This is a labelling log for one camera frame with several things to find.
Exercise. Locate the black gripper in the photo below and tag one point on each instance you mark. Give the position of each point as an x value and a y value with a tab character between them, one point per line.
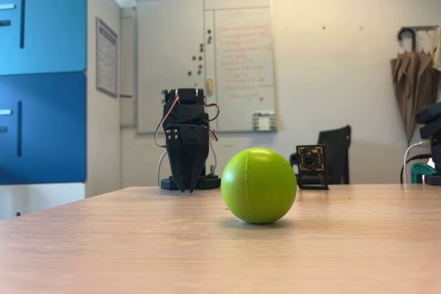
187	140

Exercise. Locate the green foam ball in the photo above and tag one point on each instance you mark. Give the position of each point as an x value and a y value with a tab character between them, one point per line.
258	187

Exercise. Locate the black leader arm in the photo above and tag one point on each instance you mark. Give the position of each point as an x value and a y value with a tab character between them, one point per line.
432	128

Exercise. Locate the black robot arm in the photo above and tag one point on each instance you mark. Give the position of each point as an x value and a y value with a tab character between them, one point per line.
186	108

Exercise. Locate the green table clamp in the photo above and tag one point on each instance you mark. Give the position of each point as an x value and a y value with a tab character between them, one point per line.
418	171
213	171

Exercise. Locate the white locker cabinet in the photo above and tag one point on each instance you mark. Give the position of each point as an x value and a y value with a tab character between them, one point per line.
103	135

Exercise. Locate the narrow white board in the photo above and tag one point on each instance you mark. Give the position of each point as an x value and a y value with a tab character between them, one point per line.
127	66

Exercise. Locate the small black webcam module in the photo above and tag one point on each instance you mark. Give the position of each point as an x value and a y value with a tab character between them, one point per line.
311	158

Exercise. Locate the black webcam stand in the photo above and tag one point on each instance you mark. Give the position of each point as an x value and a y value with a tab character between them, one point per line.
311	180

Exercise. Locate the framed paper notice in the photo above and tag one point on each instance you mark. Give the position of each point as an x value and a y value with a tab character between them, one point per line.
107	56

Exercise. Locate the dark blue cabinet door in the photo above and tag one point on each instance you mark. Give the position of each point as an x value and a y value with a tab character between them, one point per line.
51	128

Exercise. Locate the black chair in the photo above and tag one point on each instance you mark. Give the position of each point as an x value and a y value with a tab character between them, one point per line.
336	153

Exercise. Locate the light blue cabinet door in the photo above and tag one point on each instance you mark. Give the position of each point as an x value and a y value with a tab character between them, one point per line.
51	22

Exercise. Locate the brown folded umbrella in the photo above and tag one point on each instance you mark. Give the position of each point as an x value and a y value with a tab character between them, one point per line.
413	84

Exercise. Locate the large wall whiteboard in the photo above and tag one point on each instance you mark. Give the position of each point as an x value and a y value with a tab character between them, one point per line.
172	49

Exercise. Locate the grey wall coat rack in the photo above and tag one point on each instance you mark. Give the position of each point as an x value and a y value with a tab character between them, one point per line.
420	28

